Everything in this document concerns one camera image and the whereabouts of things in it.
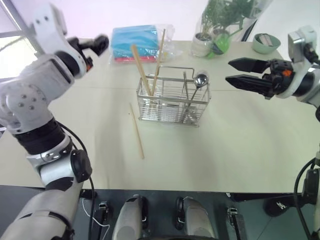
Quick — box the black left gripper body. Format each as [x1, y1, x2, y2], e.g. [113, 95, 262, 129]
[66, 36, 98, 74]

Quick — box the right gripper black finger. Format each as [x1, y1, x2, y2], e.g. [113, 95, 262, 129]
[227, 57, 273, 74]
[224, 74, 273, 98]

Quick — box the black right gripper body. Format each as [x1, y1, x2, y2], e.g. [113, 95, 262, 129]
[261, 58, 293, 101]

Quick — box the metal spoon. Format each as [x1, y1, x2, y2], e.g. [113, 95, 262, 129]
[181, 72, 210, 124]

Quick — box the pale green bowl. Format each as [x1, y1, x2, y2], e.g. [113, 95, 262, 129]
[252, 32, 282, 55]

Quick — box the red folded cloth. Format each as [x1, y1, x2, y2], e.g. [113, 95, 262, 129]
[113, 55, 161, 65]

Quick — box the grey white item in bowl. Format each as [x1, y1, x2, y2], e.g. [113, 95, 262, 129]
[258, 34, 276, 47]

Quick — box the blue folded cloth stack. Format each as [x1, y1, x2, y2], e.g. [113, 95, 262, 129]
[110, 24, 161, 61]

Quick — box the black chair back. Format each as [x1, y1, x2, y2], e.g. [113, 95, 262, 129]
[240, 19, 259, 42]

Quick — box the green plastic bottle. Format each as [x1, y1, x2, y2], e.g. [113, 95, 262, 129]
[206, 33, 231, 59]

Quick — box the wooden chopstick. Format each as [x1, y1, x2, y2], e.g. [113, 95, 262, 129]
[150, 28, 167, 98]
[130, 44, 154, 98]
[128, 102, 146, 160]

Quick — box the white plant pot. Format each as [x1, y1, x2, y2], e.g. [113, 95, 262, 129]
[191, 32, 214, 58]

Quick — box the green leafy plant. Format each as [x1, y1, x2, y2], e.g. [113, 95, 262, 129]
[199, 0, 266, 41]

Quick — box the clear plastic bag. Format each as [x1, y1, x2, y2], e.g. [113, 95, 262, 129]
[108, 23, 184, 67]

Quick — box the black base block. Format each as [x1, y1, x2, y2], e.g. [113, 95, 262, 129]
[263, 194, 306, 219]

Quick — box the black table clamp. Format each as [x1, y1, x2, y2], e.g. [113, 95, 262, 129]
[226, 206, 248, 240]
[96, 200, 110, 240]

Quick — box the grey rounded robot leg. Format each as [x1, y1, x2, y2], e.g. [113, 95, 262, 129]
[111, 193, 149, 240]
[175, 196, 217, 240]

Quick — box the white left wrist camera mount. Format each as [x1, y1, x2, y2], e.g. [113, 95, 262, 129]
[31, 2, 94, 80]

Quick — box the thin metal utensil handle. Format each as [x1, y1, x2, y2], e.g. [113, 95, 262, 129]
[183, 71, 190, 103]

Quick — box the grey window frame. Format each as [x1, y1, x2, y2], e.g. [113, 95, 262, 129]
[0, 0, 41, 57]

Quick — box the metal wire basket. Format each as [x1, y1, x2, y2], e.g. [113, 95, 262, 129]
[136, 65, 210, 129]

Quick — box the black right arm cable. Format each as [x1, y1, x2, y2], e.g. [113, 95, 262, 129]
[293, 157, 318, 240]

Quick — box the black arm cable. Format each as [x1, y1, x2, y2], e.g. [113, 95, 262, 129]
[59, 123, 98, 240]
[293, 157, 318, 240]

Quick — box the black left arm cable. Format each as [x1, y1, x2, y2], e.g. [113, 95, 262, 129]
[59, 123, 98, 240]

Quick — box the thin white cable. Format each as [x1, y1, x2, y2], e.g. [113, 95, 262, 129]
[81, 197, 111, 240]

